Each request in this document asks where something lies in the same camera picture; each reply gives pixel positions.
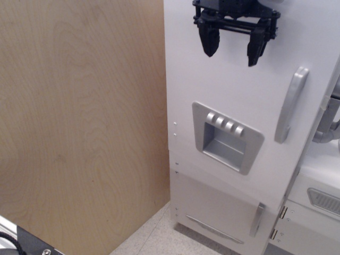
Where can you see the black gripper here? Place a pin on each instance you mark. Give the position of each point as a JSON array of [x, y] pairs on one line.
[[248, 17]]

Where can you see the white fridge door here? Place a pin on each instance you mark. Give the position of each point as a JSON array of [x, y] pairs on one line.
[[218, 215], [308, 36]]

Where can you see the white toy fridge cabinet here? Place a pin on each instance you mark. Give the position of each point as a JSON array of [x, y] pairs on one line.
[[245, 82]]

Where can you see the silver ice dispenser panel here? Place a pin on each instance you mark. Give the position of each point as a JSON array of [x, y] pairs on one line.
[[224, 139]]

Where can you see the grey toy faucet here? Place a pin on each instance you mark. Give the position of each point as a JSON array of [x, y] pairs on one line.
[[328, 129]]

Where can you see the brass cabinet hinge upper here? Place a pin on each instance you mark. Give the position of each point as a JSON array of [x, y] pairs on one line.
[[283, 212]]

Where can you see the brass cabinet hinge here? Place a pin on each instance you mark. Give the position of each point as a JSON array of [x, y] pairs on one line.
[[283, 212], [273, 235]]

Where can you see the silver vent grille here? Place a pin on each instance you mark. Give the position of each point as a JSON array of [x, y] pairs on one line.
[[324, 201]]

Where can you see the plywood board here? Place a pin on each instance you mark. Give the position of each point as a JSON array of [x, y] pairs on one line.
[[84, 158]]

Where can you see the brass cabinet hinge lower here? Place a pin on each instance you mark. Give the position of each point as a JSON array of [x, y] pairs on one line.
[[273, 235]]

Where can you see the white toy kitchen counter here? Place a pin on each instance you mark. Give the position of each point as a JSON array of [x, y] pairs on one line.
[[306, 229]]

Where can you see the silver lower door handle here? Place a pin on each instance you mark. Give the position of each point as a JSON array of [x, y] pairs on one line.
[[257, 219]]

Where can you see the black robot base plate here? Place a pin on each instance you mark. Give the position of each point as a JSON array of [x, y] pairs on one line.
[[16, 240]]

